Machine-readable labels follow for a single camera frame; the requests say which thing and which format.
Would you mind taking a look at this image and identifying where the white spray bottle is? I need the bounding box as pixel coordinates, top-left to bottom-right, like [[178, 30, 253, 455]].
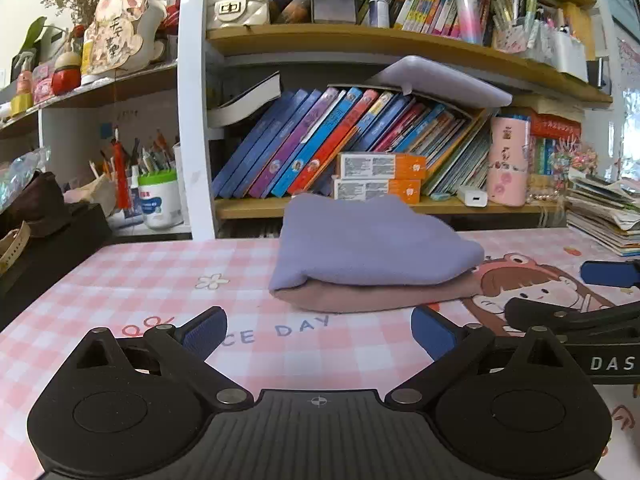
[[369, 0, 390, 28]]

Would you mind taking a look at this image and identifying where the orange white box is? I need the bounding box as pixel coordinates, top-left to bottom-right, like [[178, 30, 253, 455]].
[[337, 153, 426, 180], [332, 179, 422, 205]]

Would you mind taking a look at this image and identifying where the iridescent plastic wrap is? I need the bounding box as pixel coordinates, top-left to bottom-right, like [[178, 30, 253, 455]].
[[0, 146, 51, 212]]

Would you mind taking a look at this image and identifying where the purple and pink knit sweater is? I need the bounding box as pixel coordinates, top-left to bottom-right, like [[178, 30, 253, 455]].
[[269, 194, 485, 313]]

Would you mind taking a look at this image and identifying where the upper orange white box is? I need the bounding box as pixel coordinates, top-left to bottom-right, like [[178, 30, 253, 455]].
[[337, 153, 426, 180]]

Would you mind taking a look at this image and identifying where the lower orange white box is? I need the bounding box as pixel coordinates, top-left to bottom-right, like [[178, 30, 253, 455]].
[[332, 179, 422, 205]]

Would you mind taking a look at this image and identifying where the pink cartoon cylinder holder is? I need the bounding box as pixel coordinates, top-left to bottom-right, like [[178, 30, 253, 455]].
[[486, 116, 530, 207]]

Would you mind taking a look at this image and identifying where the white and wood bookshelf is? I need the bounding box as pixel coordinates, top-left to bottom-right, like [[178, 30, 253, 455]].
[[1, 0, 613, 240]]

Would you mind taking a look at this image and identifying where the pink checkered cartoon table mat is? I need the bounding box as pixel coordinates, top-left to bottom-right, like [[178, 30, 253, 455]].
[[1, 229, 639, 479]]

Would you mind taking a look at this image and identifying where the white jar green lid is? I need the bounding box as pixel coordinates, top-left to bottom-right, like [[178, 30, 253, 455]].
[[138, 169, 183, 230]]

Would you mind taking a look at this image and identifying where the cartoon plaque ornament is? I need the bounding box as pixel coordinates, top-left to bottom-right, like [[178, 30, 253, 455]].
[[80, 0, 167, 80]]

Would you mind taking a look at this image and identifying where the stack of magazines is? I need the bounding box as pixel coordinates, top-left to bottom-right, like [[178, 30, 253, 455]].
[[564, 172, 640, 258]]

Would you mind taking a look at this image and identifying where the white charger block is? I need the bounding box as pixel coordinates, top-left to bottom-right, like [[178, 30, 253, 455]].
[[457, 185, 488, 208]]

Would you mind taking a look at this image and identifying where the black bag with strap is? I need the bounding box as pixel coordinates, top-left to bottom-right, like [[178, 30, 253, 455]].
[[1, 171, 112, 327]]

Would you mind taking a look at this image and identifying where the row of leaning books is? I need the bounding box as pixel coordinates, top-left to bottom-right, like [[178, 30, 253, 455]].
[[212, 84, 482, 200]]

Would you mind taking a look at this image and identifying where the white tablet on books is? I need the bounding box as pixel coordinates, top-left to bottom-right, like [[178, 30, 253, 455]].
[[368, 55, 512, 108]]

